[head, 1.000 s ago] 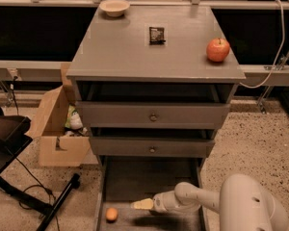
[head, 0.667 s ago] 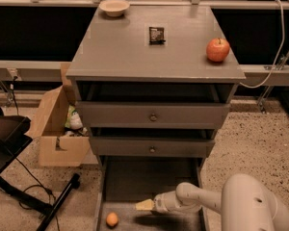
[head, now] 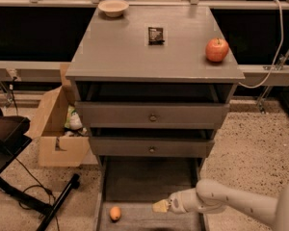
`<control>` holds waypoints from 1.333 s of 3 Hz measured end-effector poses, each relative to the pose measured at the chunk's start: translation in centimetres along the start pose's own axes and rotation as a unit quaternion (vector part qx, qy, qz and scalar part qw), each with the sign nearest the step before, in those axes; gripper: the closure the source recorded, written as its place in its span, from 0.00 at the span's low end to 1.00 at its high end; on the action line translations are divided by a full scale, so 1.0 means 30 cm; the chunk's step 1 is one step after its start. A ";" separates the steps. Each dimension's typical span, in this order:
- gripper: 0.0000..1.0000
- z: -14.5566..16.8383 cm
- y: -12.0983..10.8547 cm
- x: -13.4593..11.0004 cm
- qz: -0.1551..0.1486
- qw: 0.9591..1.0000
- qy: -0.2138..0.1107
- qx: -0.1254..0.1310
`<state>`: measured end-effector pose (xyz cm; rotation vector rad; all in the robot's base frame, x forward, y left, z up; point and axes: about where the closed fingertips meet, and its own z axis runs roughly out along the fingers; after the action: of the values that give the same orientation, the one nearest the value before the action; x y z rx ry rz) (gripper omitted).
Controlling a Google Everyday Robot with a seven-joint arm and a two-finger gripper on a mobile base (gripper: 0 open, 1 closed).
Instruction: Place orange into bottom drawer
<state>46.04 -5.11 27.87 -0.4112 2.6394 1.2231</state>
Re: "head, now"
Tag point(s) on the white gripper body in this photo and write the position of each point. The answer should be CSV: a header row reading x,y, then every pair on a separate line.
x,y
177,203

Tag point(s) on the black stand with base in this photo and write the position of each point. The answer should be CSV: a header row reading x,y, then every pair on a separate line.
x,y
13,141

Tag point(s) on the red apple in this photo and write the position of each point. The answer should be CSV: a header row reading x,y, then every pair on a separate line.
x,y
216,49

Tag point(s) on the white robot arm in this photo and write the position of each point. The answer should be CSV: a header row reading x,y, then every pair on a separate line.
x,y
210,196

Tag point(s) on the metal window rail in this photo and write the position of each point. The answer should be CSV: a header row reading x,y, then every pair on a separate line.
x,y
50,72

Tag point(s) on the grey top drawer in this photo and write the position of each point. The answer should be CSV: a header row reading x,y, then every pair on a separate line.
x,y
152,115

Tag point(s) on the orange fruit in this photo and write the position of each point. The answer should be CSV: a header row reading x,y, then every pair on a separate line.
x,y
115,213

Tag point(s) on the grey open bottom drawer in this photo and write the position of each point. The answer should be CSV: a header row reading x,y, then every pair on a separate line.
x,y
135,183

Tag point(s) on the grey middle drawer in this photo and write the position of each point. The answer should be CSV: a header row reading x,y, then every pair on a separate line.
x,y
145,147

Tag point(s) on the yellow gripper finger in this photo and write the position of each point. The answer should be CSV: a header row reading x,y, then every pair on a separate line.
x,y
161,206

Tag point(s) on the grey wooden drawer cabinet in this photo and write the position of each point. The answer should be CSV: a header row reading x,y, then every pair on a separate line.
x,y
115,63

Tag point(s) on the beige bowl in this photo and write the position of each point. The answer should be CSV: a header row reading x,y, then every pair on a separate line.
x,y
113,8

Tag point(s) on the cardboard box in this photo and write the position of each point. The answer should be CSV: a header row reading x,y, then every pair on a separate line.
x,y
48,125

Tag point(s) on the white green plush toy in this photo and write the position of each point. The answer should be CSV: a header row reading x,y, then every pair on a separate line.
x,y
73,121

